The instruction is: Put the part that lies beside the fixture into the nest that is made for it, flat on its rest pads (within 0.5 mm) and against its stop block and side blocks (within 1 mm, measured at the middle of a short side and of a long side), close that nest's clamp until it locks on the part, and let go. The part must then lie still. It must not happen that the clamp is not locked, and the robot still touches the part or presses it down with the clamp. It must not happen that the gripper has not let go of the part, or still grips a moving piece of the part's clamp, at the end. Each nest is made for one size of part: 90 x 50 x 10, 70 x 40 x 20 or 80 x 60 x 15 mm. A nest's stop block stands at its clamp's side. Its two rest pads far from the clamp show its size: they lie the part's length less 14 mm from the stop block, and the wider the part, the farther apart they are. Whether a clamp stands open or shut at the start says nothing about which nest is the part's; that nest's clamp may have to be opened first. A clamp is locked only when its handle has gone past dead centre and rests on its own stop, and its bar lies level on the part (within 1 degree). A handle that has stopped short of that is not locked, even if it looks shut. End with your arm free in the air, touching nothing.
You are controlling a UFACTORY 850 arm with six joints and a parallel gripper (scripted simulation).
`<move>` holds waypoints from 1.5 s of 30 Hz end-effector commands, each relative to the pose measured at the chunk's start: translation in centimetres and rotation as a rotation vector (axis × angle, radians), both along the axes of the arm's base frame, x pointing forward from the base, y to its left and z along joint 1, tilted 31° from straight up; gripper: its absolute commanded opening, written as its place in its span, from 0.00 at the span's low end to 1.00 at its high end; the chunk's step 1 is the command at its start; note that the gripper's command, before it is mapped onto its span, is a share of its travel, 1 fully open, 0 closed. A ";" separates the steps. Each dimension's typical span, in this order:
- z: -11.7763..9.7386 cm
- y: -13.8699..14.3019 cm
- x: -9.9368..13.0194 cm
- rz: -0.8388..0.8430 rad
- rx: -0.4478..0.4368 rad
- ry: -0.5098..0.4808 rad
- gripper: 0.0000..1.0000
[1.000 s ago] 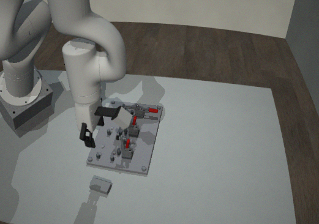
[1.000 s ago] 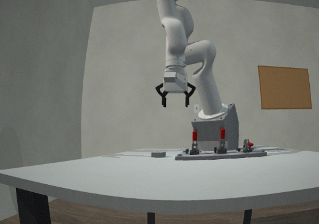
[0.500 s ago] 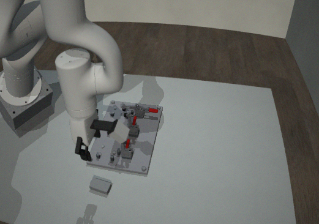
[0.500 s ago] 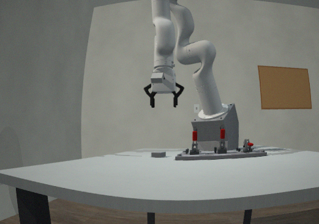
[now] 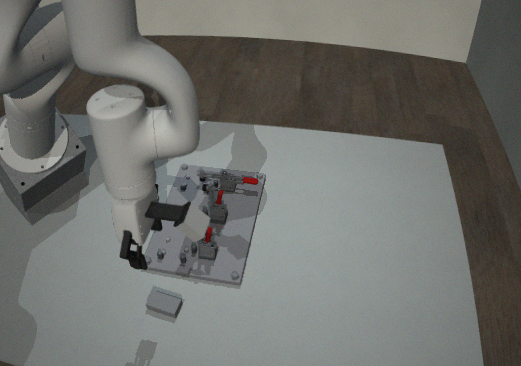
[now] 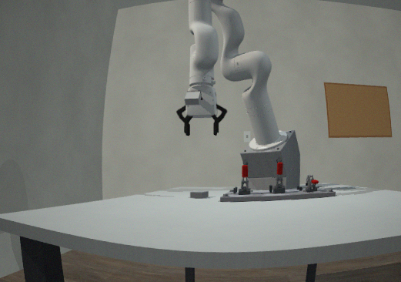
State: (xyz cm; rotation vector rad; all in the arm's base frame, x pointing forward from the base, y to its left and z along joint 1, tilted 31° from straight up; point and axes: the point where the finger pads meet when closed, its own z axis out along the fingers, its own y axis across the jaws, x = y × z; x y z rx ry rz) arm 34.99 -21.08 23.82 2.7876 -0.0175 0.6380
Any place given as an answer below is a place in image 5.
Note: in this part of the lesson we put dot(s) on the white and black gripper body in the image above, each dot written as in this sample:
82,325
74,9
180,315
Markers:
129,214

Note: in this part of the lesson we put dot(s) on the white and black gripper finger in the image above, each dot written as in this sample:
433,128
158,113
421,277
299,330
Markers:
128,254
157,226

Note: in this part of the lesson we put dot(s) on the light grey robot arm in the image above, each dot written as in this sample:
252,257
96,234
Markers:
101,37

